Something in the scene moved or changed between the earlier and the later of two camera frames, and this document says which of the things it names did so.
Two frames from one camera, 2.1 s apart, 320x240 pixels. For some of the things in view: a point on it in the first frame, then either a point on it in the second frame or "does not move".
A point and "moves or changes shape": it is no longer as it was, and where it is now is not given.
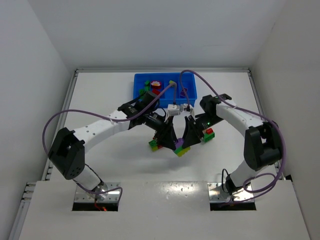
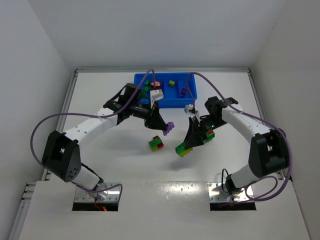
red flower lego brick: [156, 84] does not move
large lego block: [154, 146] does not move
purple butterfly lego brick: [179, 143] moves or changes shape
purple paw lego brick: [182, 94] does not move
